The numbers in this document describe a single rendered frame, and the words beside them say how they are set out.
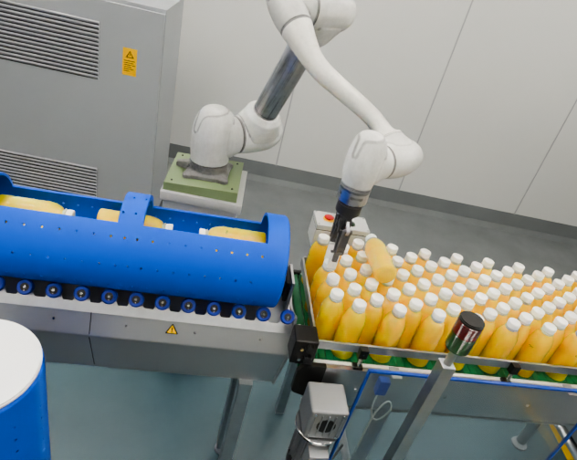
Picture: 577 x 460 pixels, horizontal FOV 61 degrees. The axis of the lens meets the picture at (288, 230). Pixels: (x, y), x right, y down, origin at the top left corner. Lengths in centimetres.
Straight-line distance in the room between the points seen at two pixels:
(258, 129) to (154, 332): 89
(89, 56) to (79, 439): 190
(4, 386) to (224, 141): 114
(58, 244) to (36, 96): 186
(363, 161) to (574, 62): 348
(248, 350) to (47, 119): 207
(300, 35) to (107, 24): 156
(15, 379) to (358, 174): 94
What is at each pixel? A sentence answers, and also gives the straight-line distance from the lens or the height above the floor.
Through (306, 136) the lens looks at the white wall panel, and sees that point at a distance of 427.
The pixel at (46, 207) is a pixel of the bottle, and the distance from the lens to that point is 154.
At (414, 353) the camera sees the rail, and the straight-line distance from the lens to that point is 156.
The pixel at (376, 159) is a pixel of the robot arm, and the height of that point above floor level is 149.
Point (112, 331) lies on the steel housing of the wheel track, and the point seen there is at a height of 86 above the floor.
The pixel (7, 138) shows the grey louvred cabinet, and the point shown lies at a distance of 335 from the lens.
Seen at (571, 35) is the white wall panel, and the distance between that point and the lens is 459.
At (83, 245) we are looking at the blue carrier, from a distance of 137.
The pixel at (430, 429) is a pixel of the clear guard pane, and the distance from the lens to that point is 177.
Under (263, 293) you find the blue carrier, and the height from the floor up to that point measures 108.
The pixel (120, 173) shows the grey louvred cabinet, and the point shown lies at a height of 46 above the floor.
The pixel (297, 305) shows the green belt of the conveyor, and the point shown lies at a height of 89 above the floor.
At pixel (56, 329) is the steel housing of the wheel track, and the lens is 158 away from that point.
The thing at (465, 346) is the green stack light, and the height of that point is 120.
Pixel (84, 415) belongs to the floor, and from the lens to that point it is 243.
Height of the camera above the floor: 196
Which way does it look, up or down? 32 degrees down
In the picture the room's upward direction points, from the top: 15 degrees clockwise
